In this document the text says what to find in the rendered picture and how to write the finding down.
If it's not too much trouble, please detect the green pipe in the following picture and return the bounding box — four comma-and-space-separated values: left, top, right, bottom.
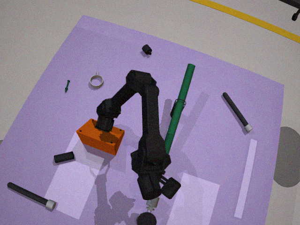
165, 64, 195, 154

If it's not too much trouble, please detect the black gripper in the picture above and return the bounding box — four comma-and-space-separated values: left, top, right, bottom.
157, 173, 181, 199

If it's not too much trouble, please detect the grey faceted cup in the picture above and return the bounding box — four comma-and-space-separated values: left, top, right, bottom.
146, 197, 159, 212

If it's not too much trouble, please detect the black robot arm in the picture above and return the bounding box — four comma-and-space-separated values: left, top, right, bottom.
95, 70, 171, 200

